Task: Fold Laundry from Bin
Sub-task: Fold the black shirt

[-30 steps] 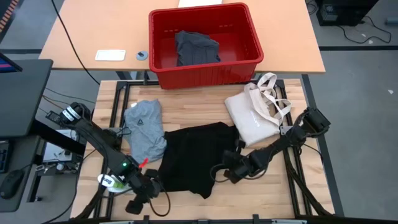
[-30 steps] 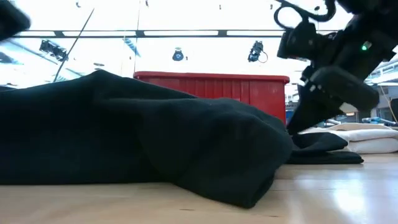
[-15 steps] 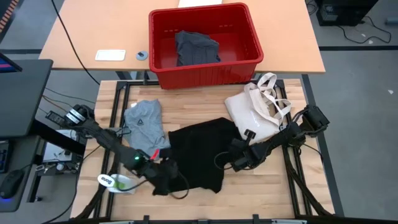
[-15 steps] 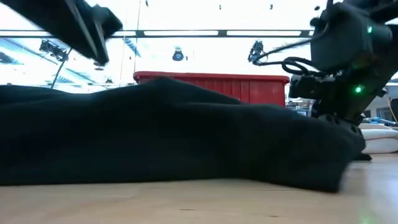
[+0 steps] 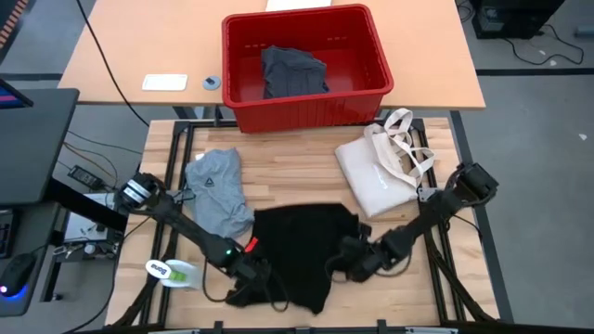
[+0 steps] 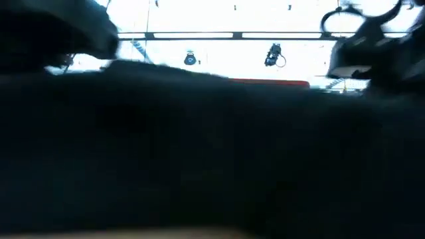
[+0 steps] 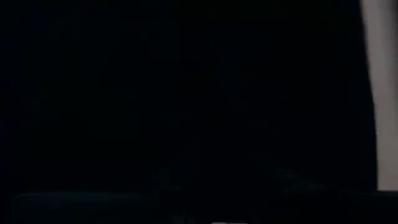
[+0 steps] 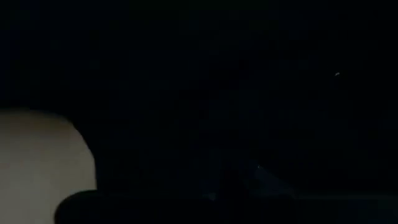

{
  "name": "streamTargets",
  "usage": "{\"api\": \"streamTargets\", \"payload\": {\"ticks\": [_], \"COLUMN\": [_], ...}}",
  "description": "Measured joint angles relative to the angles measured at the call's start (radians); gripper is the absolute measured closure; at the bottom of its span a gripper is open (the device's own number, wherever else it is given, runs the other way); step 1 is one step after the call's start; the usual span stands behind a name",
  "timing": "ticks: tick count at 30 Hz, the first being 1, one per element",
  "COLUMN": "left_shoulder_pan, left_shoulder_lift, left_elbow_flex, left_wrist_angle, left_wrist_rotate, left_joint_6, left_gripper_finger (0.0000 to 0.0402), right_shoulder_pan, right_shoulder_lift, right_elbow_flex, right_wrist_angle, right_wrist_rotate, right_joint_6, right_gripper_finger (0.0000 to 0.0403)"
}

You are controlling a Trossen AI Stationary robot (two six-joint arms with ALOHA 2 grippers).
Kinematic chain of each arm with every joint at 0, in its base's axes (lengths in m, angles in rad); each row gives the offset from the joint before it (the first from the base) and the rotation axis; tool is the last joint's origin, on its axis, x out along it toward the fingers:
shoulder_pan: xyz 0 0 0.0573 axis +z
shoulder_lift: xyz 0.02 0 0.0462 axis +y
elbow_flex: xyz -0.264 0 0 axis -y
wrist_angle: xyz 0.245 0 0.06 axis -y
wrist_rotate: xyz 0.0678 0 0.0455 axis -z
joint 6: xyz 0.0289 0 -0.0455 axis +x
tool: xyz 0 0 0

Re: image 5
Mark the tan wooden desk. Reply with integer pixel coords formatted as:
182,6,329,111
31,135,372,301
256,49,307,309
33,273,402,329
58,0,487,111

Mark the white rectangular pad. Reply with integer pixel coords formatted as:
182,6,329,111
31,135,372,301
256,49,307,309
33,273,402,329
141,72,189,93

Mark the white spray bottle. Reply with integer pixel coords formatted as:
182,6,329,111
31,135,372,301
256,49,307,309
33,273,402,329
145,258,206,292

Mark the black side desk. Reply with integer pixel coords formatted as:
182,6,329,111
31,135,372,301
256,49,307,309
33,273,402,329
0,87,80,206

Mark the red plastic laundry bin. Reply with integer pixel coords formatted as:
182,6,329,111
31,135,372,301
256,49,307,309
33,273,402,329
221,3,394,135

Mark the cream canvas tote bag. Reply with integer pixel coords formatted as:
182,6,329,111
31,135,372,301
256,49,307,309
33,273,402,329
334,108,438,220

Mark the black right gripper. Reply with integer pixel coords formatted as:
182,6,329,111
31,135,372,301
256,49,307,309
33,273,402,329
340,223,387,284

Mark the black computer tower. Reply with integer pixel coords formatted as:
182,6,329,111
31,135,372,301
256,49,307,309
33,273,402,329
471,0,568,41

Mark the dark grey garment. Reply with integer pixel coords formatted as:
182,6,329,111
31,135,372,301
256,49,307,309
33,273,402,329
259,45,330,100

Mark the thick black cable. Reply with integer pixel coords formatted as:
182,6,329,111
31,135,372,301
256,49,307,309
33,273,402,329
75,0,150,127

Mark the black garment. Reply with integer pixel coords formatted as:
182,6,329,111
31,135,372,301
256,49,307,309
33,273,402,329
225,202,373,315

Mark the grey Reebok t-shirt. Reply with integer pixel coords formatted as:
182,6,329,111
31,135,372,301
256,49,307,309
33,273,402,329
184,148,256,240

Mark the black right camera cable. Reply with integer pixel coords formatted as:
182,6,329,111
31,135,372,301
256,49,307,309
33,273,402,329
324,250,413,284

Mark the black monitor with lit screen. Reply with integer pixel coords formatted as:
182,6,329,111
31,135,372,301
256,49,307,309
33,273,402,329
0,77,34,110

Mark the white paper sheet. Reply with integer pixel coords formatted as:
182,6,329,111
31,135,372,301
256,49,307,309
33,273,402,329
264,0,334,13

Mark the black power adapter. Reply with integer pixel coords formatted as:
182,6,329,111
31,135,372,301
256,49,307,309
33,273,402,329
68,164,104,190

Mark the black computer mouse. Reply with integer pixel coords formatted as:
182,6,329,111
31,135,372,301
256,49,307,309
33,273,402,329
0,252,37,298

